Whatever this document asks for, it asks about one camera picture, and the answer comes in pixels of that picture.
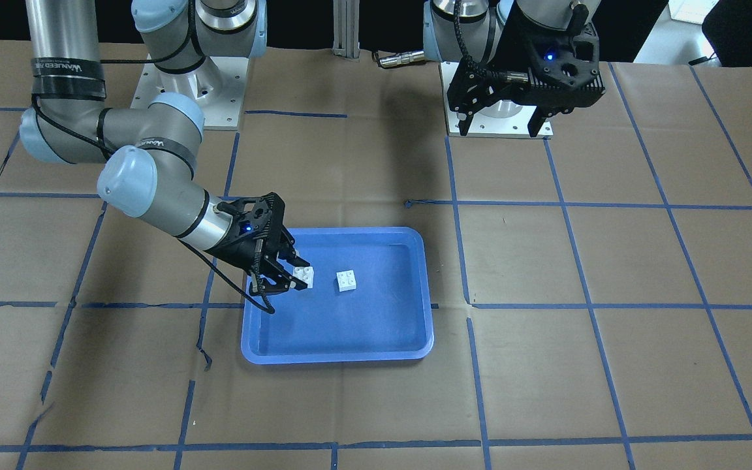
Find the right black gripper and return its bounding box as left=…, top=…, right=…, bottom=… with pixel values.
left=205, top=191, right=309, bottom=296

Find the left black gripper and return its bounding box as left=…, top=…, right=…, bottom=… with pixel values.
left=448, top=13, right=606, bottom=138

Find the white block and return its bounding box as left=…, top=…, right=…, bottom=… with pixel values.
left=336, top=270, right=358, bottom=292
left=292, top=266, right=314, bottom=289

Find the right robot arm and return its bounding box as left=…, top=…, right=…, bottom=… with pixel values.
left=19, top=1, right=310, bottom=297

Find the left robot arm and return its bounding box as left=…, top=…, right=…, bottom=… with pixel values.
left=423, top=1, right=606, bottom=139

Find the blue plastic tray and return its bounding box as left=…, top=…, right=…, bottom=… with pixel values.
left=240, top=227, right=435, bottom=365

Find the brown paper table cover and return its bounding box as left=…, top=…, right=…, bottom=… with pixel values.
left=0, top=41, right=752, bottom=469

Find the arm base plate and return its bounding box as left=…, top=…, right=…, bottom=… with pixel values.
left=439, top=62, right=535, bottom=139
left=131, top=57, right=251, bottom=132

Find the aluminium frame post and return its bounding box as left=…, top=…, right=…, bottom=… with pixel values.
left=332, top=0, right=360, bottom=61

